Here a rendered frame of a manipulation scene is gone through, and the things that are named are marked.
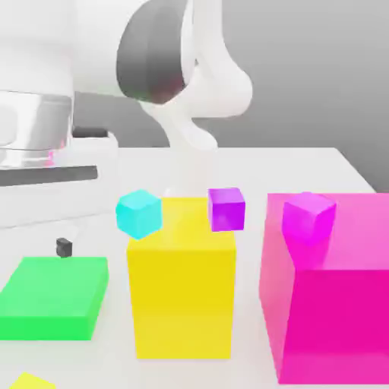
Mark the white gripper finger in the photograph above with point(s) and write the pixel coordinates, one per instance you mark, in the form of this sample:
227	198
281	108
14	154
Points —
63	248

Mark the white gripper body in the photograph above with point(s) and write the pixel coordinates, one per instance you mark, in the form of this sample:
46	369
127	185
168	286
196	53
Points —
54	200

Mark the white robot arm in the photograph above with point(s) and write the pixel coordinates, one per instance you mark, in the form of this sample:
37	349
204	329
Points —
209	79

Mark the small cyan cube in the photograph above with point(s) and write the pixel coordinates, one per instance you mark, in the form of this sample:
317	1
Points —
138	214

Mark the small yellow cube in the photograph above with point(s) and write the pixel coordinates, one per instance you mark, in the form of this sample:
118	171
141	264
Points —
30	382

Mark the small purple cube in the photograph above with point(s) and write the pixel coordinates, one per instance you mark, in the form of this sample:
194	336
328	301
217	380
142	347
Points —
226	211

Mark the small magenta cube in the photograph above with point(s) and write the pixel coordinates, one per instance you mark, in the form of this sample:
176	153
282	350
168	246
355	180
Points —
307	218

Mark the large green box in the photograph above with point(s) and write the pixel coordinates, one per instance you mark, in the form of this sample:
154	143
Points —
51	291

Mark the large yellow box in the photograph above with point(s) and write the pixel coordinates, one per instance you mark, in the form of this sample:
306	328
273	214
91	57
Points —
182	288

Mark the large pink box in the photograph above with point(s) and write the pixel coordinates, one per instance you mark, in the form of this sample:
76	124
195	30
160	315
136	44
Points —
340	319

